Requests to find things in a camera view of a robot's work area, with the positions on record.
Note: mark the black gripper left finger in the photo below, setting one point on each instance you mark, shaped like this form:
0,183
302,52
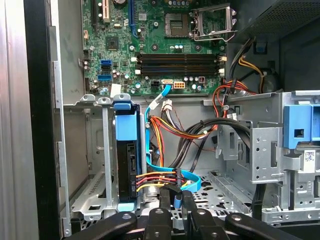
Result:
157,225

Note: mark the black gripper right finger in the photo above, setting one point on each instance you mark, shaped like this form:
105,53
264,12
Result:
205,227

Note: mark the hard disk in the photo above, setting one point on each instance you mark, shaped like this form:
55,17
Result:
126,125

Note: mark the grey metal disk bay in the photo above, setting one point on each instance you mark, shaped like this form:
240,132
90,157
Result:
106,150

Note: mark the grey metal drive cage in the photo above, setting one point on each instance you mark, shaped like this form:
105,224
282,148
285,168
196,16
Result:
265,150

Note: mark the black RAM slot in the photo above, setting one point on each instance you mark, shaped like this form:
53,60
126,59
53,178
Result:
175,58
175,70

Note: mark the blue SATA port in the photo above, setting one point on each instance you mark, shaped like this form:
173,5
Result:
104,77
105,61

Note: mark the black PC case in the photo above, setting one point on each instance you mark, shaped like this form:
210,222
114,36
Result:
37,100

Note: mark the green motherboard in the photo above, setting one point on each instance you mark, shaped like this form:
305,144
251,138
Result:
155,45

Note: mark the locking lever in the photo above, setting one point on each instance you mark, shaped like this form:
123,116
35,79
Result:
212,39

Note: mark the blue plastic clip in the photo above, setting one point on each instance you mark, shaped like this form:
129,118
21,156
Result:
260,47

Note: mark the CPU socket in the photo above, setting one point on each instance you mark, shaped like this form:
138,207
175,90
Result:
215,21

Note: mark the blue expansion slot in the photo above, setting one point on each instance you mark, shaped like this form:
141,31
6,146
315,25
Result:
133,17

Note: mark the socket cover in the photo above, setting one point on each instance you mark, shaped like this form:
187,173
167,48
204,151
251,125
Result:
228,18

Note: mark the white expansion slot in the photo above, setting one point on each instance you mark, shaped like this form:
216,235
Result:
105,10

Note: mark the black expansion slot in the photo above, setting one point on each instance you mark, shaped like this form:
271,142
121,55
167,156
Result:
94,12

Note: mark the grey power supply unit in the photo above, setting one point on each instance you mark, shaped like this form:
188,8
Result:
287,15

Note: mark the blue plastic drive rail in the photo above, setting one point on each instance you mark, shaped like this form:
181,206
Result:
297,120

